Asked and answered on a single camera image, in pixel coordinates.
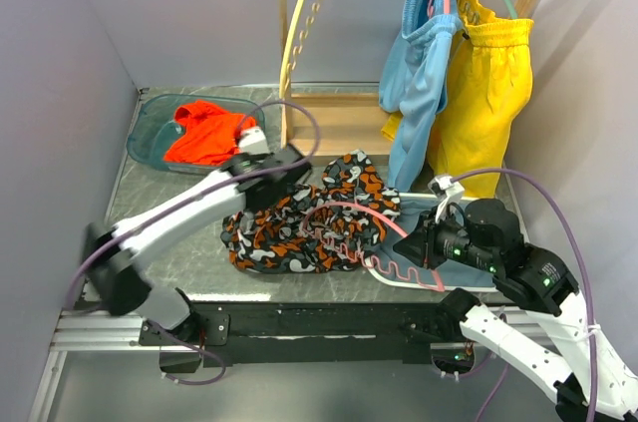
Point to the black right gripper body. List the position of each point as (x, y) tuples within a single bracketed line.
[(444, 238)]

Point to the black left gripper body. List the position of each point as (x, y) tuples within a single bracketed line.
[(282, 195)]

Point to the camouflage patterned shorts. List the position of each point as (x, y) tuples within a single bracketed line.
[(270, 241)]

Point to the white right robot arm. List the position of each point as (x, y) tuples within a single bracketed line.
[(584, 376)]

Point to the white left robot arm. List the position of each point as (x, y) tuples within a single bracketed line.
[(120, 254)]

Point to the orange shorts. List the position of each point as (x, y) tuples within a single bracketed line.
[(209, 134)]

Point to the light blue shorts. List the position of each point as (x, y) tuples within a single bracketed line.
[(414, 84)]

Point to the yellow shorts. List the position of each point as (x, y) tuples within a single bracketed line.
[(489, 81)]

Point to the yellow hanger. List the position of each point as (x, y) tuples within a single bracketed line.
[(302, 20)]

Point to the grey-blue cloth in basket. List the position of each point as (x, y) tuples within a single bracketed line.
[(409, 217)]

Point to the wooden clothes rack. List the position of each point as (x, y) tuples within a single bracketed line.
[(339, 122)]

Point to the teal plastic bin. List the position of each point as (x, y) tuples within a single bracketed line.
[(155, 129)]

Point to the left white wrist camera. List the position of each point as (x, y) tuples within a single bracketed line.
[(251, 141)]

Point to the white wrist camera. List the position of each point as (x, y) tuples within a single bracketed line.
[(447, 191), (251, 141)]

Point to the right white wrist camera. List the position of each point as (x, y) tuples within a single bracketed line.
[(447, 191)]

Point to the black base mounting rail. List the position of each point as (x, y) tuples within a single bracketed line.
[(270, 332)]

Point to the aluminium extrusion rail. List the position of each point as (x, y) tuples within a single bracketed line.
[(98, 332)]

